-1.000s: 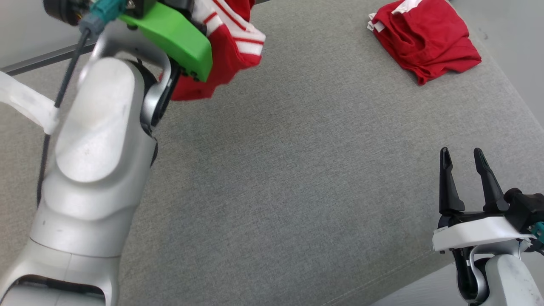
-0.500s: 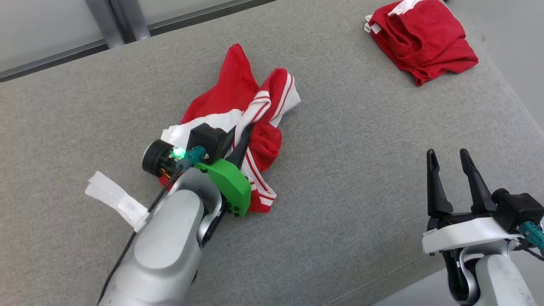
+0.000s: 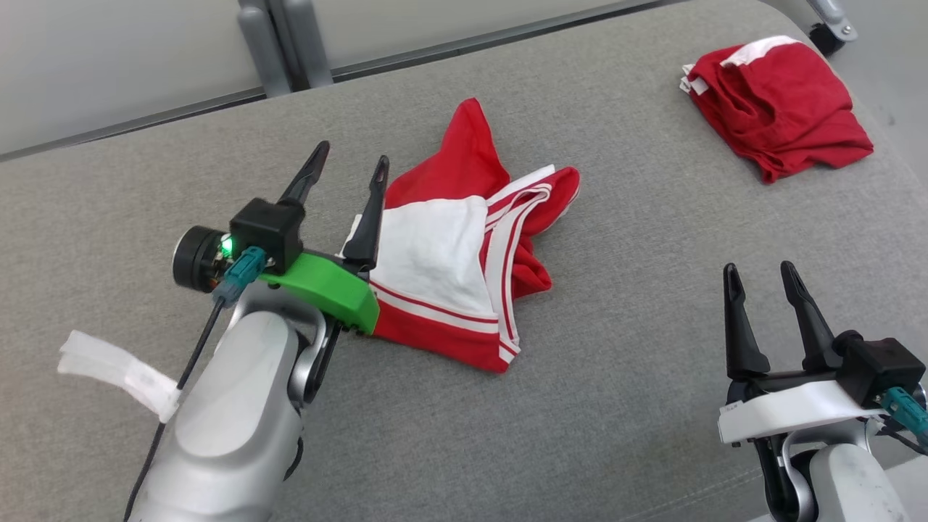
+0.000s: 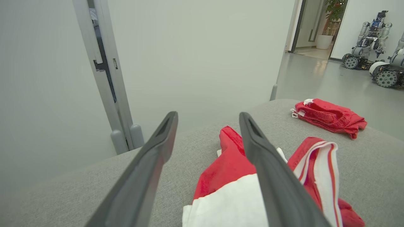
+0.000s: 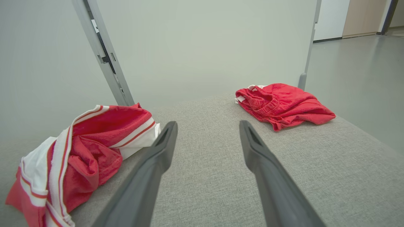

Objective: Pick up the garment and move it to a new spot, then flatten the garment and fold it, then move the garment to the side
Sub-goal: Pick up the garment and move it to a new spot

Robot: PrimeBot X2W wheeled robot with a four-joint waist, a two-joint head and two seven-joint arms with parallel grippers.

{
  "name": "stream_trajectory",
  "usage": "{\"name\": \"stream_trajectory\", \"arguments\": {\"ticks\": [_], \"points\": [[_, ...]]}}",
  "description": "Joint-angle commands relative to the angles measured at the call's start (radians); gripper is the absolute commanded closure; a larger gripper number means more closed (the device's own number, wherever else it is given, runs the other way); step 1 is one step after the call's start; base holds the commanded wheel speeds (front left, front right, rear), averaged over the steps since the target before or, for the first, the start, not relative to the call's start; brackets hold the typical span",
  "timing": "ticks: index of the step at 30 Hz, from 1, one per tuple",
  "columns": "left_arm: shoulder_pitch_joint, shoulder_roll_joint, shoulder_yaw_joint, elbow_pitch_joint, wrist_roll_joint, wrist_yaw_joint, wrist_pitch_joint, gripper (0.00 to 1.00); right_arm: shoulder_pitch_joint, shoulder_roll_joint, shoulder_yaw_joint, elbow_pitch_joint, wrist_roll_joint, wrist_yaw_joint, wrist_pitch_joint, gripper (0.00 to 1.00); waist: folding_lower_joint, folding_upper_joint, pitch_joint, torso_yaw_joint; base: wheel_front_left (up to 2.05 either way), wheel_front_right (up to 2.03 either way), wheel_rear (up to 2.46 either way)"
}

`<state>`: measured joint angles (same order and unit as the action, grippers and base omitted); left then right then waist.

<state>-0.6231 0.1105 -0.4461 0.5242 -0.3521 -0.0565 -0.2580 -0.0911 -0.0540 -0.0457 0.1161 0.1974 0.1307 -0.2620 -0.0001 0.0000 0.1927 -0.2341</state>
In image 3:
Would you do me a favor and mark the black cable teal plug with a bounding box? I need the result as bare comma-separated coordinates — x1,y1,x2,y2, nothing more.
874,386,928,456
123,246,268,522

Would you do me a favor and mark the red shorts white trim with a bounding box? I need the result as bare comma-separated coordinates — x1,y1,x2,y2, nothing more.
679,35,874,184

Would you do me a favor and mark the white cable label tag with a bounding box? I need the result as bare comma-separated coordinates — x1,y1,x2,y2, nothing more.
58,330,182,423

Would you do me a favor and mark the grey caster leg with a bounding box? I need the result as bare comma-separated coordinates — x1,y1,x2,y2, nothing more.
807,0,858,57

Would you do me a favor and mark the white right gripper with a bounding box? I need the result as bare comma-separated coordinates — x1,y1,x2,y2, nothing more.
718,261,882,444

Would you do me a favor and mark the grey partition post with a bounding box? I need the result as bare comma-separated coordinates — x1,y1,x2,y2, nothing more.
238,0,292,99
268,0,334,89

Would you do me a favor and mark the black left cable teal plug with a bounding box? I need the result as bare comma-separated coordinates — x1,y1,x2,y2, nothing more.
123,246,268,522

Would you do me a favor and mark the grey fabric sofa cushion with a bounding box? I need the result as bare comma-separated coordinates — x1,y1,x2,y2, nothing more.
0,0,928,522

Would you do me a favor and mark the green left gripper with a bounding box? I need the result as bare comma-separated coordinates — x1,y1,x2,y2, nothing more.
173,141,390,336

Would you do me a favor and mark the black right cable teal plug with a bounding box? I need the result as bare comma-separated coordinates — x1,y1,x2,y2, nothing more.
874,386,928,456

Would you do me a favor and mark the red white basketball jersey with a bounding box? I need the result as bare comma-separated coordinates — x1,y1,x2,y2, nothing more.
341,98,581,374

